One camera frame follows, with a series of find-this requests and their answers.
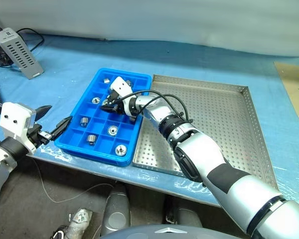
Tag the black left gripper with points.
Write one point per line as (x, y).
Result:
(38, 136)

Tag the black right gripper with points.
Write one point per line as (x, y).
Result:
(115, 99)

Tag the small metal roller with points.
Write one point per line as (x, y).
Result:
(106, 80)
(113, 130)
(96, 100)
(121, 150)
(128, 83)
(84, 121)
(104, 102)
(91, 139)

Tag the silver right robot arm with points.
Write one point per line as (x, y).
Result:
(214, 159)

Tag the blue plastic compartment tray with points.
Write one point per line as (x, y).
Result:
(102, 147)

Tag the perforated steel tray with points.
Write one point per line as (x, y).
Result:
(226, 119)

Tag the grey vented power box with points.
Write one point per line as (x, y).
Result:
(20, 57)

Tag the silver robot foot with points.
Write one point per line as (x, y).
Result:
(78, 221)

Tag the dark rounded robot leg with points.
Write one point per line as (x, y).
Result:
(115, 211)
(184, 216)

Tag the grey-blue robot torso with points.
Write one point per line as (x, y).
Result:
(164, 232)

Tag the brown cardboard sheet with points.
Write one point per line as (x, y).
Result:
(291, 94)

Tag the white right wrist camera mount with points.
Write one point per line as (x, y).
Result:
(120, 87)

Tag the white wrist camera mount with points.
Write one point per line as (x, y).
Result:
(120, 87)
(12, 114)

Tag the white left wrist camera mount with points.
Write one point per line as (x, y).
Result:
(12, 114)

